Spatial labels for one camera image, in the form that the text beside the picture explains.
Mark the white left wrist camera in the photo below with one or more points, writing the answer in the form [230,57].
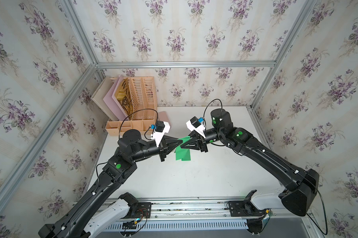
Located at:
[160,128]

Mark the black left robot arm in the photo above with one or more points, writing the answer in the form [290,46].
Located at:
[84,220]

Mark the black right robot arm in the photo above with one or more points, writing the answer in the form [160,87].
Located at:
[300,186]

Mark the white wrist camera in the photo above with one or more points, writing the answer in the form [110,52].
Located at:
[160,128]
[197,125]

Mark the green square paper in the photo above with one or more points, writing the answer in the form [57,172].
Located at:
[186,156]
[179,151]

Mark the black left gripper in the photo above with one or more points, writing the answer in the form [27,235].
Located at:
[167,143]

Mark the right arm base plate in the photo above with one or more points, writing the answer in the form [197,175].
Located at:
[244,209]

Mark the yellow black patterned book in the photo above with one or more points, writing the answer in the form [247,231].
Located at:
[122,97]

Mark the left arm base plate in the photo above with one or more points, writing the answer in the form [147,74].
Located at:
[139,210]

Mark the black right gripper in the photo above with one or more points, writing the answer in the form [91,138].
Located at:
[202,143]

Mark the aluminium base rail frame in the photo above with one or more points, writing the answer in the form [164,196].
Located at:
[211,214]

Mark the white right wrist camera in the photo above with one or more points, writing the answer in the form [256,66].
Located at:
[197,125]

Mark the pink folder board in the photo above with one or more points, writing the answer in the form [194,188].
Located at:
[114,110]

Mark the peach plastic file organizer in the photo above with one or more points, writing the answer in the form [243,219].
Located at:
[144,101]

